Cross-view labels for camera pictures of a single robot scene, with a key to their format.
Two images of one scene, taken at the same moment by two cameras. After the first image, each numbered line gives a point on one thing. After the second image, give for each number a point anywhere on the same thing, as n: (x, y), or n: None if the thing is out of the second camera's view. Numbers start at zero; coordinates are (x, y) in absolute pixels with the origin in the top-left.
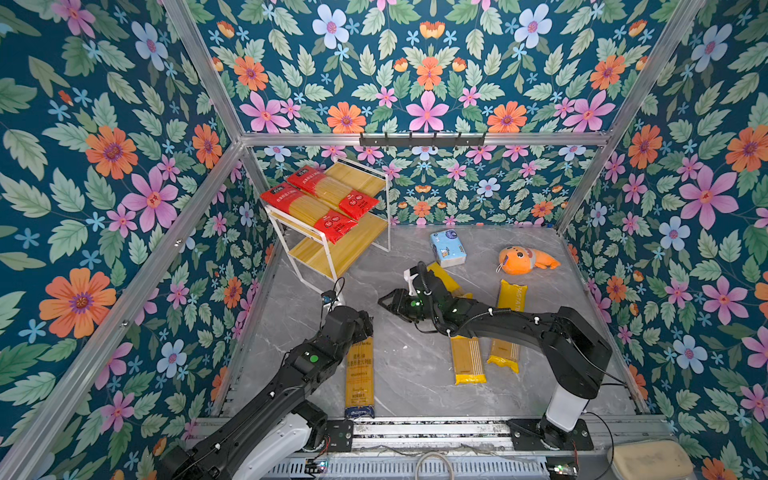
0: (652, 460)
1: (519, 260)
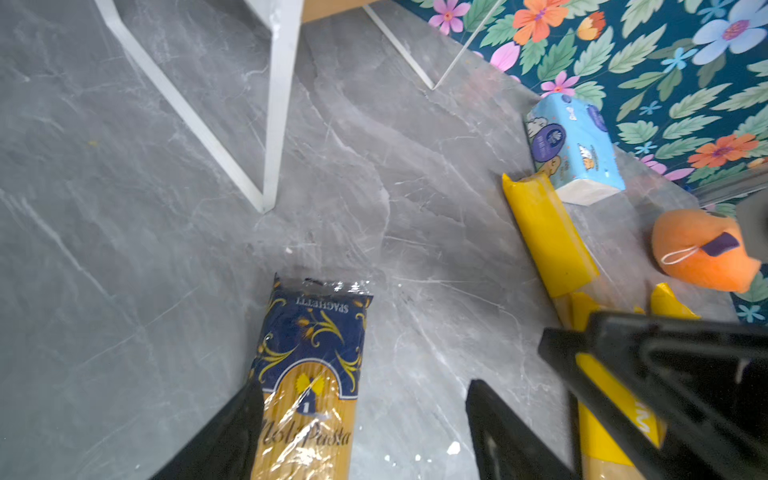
0: None
1: (703, 249)
